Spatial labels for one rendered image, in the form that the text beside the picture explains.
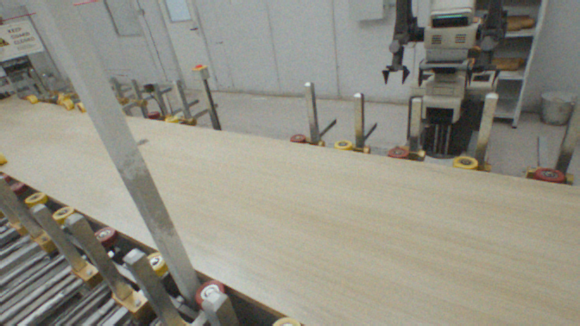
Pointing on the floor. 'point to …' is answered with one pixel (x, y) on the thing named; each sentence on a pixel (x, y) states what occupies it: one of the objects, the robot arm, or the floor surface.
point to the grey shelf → (513, 45)
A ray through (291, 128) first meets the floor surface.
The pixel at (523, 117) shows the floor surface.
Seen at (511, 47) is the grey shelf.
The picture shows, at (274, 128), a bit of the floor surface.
